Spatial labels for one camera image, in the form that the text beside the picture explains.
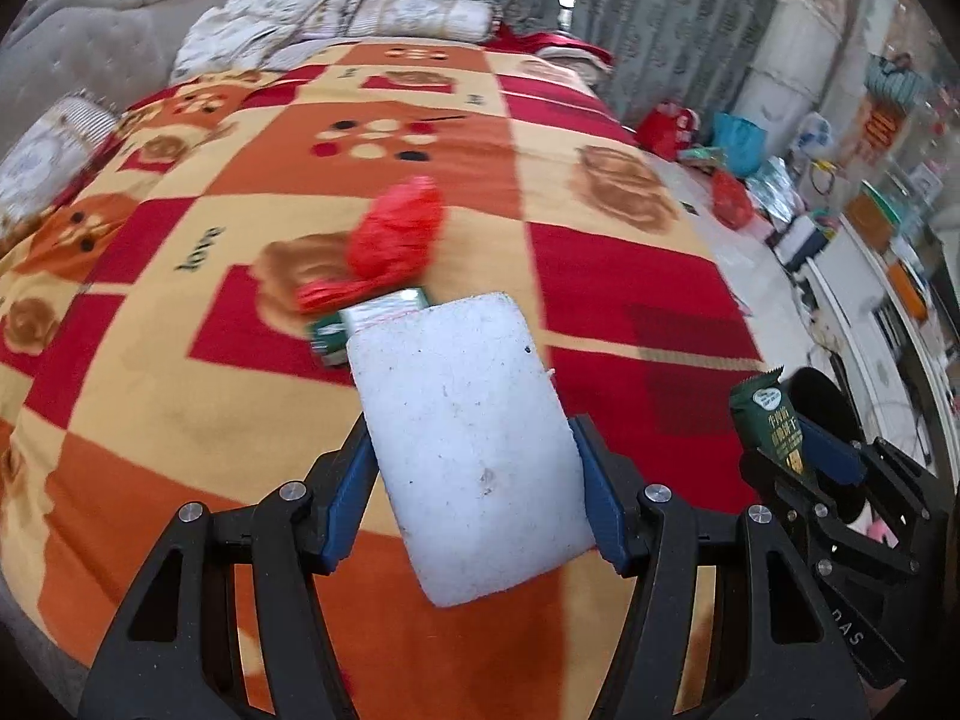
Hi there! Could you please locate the dark green snack packet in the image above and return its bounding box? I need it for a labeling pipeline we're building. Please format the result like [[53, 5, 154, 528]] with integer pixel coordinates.
[[729, 367, 807, 476]]

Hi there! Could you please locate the white foam block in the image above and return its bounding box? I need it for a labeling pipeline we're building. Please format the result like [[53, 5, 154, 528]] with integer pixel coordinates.
[[347, 293, 596, 608]]

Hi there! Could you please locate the green white small box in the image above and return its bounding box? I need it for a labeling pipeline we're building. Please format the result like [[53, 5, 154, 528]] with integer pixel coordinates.
[[308, 286, 431, 367]]

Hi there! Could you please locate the red plastic bag on floor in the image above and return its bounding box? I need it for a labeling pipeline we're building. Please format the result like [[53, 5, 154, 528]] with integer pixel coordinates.
[[711, 169, 755, 231]]

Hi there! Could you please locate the patchwork orange red blanket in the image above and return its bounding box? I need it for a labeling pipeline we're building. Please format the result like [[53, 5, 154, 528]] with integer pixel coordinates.
[[2, 41, 761, 710]]

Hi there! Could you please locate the teal bag on floor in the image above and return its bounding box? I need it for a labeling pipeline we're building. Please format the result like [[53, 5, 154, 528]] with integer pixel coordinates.
[[713, 112, 766, 179]]

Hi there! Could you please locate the red gift bag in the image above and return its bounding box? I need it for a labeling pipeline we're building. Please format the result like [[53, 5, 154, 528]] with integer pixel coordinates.
[[635, 101, 700, 161]]

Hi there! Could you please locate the striped hanging bag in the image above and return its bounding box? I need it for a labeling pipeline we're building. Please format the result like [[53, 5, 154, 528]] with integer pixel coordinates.
[[864, 52, 929, 114]]

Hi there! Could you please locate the red plastic bag ball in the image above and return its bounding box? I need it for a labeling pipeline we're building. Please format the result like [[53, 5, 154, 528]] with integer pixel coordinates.
[[296, 176, 446, 314]]

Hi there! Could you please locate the red folded quilt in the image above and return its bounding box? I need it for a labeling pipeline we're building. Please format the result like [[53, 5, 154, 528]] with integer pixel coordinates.
[[485, 23, 615, 88]]

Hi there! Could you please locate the lace bolster pillow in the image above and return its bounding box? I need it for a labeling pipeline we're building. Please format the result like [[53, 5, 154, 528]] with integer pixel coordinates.
[[0, 94, 119, 234]]

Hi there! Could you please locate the beige tufted headboard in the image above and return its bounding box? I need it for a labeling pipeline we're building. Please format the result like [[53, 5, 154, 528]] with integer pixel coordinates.
[[2, 0, 224, 149]]

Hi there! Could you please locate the white patterned pillow left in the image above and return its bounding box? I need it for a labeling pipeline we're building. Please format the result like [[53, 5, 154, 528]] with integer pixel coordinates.
[[169, 0, 348, 85]]

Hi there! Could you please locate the white patterned pillow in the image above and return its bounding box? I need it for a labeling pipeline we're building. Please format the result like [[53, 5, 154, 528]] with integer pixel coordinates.
[[169, 0, 348, 85], [343, 0, 501, 44]]

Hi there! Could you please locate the white patterned pillow right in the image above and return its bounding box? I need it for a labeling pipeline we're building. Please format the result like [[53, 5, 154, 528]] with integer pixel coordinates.
[[343, 0, 501, 44]]

